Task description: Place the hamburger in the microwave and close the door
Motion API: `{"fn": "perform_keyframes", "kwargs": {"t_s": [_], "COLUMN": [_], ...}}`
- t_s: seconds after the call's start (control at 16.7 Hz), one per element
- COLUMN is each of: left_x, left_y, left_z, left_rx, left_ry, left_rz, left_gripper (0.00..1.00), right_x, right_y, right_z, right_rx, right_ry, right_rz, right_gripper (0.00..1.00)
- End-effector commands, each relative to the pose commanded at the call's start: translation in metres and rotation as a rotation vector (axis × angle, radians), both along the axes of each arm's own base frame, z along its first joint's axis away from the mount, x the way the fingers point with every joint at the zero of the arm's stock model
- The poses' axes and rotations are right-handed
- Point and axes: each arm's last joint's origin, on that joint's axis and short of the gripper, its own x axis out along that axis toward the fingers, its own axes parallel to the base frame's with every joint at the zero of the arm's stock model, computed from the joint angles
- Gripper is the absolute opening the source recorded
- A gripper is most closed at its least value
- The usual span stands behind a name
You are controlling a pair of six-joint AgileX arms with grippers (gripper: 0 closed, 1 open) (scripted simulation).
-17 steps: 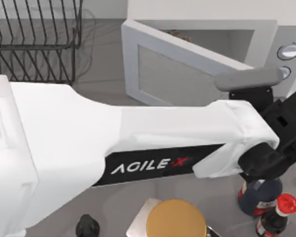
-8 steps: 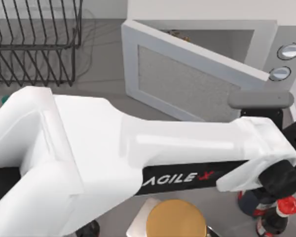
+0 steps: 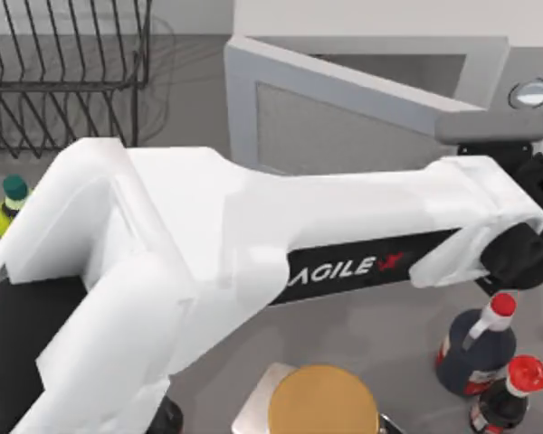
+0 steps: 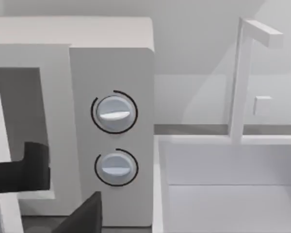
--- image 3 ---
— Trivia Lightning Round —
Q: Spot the round microwave knob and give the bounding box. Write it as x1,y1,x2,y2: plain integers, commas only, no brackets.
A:
508,78,543,110

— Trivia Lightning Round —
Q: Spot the pale grey microwave oven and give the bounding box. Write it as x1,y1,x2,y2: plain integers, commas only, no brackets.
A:
232,34,543,155

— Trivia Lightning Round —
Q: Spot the wide dark bottle red cap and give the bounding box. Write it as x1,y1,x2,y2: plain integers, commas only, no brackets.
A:
435,292,518,399

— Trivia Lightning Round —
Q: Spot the slim dark bottle red cap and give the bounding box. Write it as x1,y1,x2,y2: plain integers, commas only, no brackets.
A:
468,354,543,434

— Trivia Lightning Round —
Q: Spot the grey microwave door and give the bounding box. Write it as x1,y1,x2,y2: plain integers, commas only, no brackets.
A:
223,35,486,178

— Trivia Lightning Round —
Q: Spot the jar with golden lid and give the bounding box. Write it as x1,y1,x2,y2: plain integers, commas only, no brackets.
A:
268,364,384,434

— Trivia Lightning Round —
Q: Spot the green bottle with dark cap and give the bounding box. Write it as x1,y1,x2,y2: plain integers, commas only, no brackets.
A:
0,175,33,237

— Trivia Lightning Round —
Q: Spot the black wire dish rack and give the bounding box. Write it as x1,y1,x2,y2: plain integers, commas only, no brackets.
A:
0,0,174,160

